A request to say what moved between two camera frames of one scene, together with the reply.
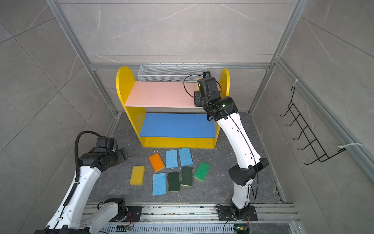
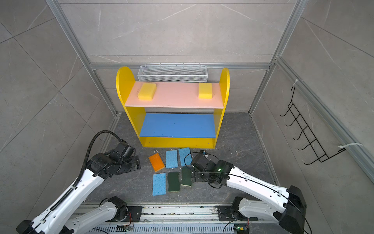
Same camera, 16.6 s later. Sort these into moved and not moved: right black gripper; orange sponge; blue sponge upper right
Moved: right black gripper
Not moved: orange sponge; blue sponge upper right
